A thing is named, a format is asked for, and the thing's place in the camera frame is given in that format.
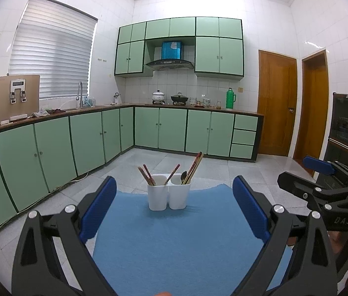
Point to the black wok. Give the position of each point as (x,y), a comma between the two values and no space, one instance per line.
(179,99)

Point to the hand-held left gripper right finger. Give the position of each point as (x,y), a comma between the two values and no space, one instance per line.
(251,209)

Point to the white ceramic jar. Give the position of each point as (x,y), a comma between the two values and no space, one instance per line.
(193,101)

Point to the blue table mat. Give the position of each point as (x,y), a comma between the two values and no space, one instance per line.
(177,246)

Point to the wooden door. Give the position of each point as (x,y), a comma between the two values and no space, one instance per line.
(277,98)
(315,104)

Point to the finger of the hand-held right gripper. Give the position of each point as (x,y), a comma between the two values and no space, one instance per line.
(318,166)
(297,183)

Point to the patterned ceramic jar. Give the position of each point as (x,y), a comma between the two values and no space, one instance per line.
(206,102)

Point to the red floral chopstick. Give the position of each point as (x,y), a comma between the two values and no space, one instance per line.
(145,176)
(149,174)

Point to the white two-compartment utensil holder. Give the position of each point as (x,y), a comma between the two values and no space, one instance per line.
(158,197)

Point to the wooden chopsticks bundle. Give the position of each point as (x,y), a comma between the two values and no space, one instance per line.
(195,164)

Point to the small metal kettle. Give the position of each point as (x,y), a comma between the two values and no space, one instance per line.
(117,98)

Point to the dark spoon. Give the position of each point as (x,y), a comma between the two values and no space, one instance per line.
(184,175)

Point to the black glass-front cabinet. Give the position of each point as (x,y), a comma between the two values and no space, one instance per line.
(343,120)

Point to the white cooking pot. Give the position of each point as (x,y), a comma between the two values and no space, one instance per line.
(158,96)

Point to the white window blind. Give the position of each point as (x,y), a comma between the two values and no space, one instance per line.
(50,52)

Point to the crumpled cloth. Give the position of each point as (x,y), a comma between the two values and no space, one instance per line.
(39,112)

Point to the plain bamboo chopstick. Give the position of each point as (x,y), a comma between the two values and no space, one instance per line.
(199,164)
(193,163)

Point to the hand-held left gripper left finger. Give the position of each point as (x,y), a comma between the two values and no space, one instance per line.
(100,209)

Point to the green base kitchen cabinets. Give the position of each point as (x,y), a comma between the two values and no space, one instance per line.
(174,129)

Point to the green thermos flask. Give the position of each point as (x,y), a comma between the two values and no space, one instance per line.
(230,100)

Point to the brown water purifier panel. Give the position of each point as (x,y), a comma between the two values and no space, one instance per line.
(2,98)

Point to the black chopstick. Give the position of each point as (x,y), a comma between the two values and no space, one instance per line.
(197,164)

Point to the chrome sink faucet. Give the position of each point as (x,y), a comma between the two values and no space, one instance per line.
(80,86)

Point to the range hood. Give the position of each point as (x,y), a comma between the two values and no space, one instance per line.
(170,64)

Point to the green wall kitchen cabinets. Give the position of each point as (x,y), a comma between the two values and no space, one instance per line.
(220,55)

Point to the red striped chopstick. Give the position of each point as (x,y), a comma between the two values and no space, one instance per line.
(172,174)

